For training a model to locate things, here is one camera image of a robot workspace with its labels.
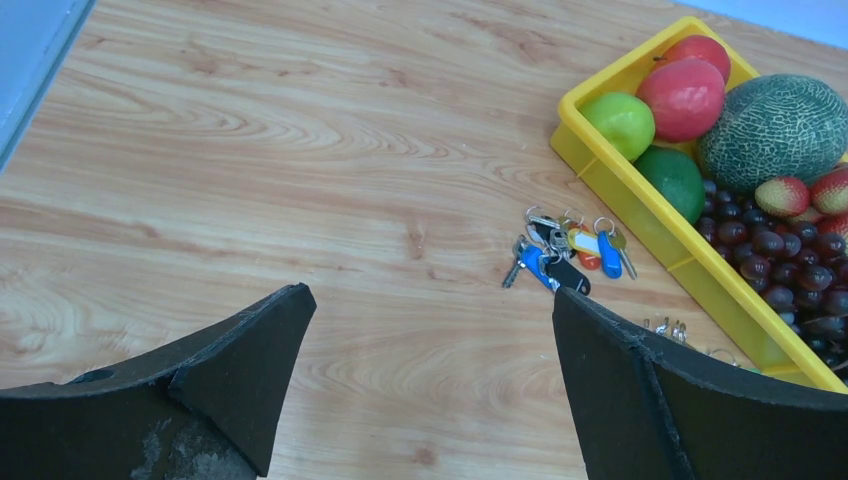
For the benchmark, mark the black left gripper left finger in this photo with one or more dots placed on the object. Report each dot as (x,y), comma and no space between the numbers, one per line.
(206,406)

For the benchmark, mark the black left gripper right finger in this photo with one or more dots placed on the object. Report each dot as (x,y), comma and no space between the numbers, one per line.
(647,407)

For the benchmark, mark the pile of tagged keys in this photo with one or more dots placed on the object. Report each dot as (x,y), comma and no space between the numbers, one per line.
(559,251)

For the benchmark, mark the yellow plastic tray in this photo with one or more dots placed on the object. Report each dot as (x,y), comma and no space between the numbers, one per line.
(732,304)

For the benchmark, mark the purple grape bunch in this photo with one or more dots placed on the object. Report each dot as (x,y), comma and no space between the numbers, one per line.
(800,272)

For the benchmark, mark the dark green lime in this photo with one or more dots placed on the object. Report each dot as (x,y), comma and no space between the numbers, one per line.
(676,177)

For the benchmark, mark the light green apple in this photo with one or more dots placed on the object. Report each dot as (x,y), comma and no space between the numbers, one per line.
(624,120)

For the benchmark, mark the green netted melon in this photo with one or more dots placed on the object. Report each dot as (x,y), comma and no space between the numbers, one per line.
(780,125)

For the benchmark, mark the red apple near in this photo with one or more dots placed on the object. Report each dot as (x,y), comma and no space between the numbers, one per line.
(686,98)

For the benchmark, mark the red apple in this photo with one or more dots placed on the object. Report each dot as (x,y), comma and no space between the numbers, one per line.
(699,47)
(686,98)

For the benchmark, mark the red apple far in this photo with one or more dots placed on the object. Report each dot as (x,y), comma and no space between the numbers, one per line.
(699,47)

